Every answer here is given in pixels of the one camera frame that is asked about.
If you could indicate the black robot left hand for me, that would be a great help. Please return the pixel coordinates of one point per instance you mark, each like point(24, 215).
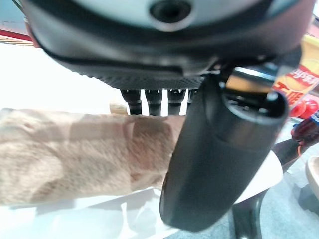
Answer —
point(139, 49)

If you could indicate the beige terry cloth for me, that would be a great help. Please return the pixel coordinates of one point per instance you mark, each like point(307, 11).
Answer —
point(74, 154)

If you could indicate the red striped floor mat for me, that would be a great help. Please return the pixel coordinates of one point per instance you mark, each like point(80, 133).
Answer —
point(15, 37)

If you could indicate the yellow red chips bag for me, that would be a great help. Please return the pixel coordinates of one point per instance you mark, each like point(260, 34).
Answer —
point(304, 77)

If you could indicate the white crumpled table sheet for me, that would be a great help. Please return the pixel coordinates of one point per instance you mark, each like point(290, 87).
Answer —
point(99, 219)

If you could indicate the red round plastic object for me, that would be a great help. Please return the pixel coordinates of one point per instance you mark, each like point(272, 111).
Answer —
point(305, 108)

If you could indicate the black table leg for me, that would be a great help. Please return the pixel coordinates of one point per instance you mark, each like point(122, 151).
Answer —
point(286, 154)
point(246, 219)

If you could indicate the dark cola bottle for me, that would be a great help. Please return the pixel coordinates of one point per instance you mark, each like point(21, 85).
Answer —
point(305, 129)

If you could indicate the beige rounded chair seat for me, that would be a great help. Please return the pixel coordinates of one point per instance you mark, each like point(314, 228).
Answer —
point(313, 174)

